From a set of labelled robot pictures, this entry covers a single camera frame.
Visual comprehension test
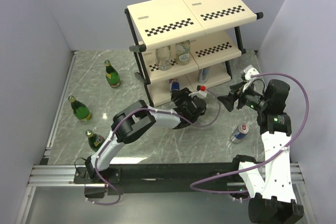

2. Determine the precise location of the green glass bottle middle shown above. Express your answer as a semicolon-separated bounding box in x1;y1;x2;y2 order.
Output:
68;95;91;122

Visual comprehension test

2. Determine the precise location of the green glass bottle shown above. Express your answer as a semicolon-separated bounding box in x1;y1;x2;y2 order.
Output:
85;130;105;152
104;60;121;88
68;95;91;122

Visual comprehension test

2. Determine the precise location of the beige two-tier shelf black frame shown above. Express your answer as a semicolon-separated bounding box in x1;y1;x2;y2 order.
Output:
124;0;264;106

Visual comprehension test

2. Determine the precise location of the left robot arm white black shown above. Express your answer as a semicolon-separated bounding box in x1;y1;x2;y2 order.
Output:
85;86;207;183

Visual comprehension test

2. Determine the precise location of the silver blue energy drink can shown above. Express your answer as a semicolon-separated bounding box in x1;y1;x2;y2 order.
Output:
197;67;211;84

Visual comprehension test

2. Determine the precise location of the clear Chang soda water bottle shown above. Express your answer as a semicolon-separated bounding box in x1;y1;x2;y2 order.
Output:
155;46;171;71

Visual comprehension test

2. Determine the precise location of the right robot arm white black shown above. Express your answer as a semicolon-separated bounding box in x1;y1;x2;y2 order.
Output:
218;79;304;223

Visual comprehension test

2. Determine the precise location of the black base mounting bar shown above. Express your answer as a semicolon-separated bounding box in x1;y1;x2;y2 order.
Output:
73;163;246;198

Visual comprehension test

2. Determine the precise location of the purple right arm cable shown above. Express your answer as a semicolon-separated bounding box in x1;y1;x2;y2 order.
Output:
190;73;310;201

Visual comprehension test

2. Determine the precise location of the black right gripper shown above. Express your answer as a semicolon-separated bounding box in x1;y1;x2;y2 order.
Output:
217;80;268;112

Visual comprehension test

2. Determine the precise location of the green glass bottle far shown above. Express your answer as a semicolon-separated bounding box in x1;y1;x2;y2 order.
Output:
104;60;121;88

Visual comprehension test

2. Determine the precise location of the green glass bottle near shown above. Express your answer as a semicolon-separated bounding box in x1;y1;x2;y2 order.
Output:
85;130;105;152

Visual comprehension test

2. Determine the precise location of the aluminium rail frame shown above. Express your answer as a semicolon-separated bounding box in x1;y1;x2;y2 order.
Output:
14;50;316;224

